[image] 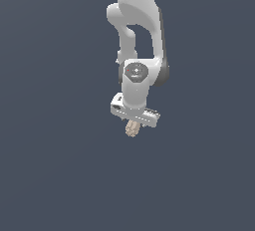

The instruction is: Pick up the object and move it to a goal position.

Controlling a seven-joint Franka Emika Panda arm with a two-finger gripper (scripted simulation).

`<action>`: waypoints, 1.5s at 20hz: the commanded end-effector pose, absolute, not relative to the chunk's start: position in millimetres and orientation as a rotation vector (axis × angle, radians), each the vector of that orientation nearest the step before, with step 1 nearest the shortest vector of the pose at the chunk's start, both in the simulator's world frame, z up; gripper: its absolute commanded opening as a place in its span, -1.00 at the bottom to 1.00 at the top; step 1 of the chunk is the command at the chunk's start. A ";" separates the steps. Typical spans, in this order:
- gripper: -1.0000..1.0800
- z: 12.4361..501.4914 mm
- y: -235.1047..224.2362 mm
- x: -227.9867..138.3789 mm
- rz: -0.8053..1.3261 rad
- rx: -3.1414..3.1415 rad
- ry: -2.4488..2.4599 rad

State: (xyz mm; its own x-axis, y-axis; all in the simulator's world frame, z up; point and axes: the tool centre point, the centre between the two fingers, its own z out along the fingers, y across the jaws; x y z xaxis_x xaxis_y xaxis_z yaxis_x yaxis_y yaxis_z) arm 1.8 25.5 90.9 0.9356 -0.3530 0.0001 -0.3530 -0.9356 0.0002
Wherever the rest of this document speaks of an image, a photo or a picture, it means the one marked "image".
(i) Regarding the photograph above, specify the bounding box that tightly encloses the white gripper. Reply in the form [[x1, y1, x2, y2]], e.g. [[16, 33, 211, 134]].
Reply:
[[110, 92, 161, 138]]

